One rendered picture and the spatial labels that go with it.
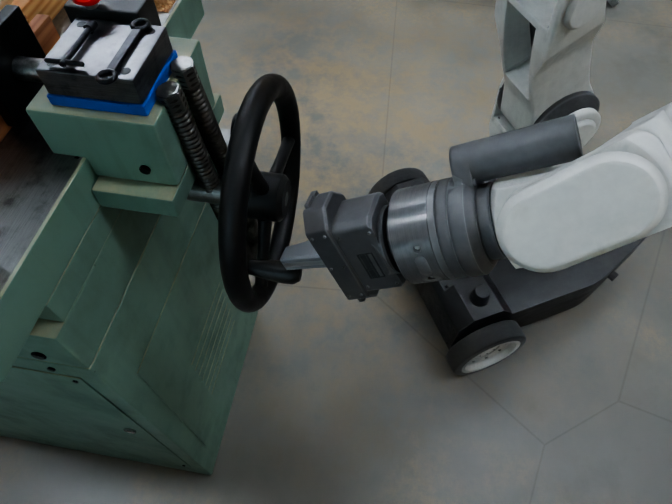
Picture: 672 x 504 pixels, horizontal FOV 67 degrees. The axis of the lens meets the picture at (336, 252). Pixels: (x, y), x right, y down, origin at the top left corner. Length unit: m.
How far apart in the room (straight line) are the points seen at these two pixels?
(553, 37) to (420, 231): 0.51
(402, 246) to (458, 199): 0.06
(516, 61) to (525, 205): 0.69
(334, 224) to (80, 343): 0.34
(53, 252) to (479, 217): 0.41
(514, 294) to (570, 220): 0.99
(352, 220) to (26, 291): 0.32
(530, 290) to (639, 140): 1.02
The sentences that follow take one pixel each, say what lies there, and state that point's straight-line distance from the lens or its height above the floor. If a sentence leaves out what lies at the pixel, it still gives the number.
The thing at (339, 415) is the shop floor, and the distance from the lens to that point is 1.34.
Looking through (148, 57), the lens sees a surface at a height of 1.00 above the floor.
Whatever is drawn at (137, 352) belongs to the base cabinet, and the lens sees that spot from 0.79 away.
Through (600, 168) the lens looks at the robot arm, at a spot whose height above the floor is 1.05.
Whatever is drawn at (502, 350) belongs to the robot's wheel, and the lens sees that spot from 1.40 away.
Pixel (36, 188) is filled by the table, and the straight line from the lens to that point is 0.60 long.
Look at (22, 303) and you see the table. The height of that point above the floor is 0.87.
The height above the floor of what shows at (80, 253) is 0.83.
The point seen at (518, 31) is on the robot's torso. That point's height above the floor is 0.78.
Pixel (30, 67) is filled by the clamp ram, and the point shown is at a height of 0.96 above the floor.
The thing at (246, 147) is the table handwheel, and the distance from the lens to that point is 0.50.
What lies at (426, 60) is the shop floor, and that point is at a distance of 2.24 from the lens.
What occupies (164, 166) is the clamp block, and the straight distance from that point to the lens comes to 0.57.
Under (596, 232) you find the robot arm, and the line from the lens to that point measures 0.38.
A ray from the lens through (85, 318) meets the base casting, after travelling 0.65.
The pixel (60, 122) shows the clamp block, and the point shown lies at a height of 0.95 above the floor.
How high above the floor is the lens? 1.29
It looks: 57 degrees down
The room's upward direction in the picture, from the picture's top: straight up
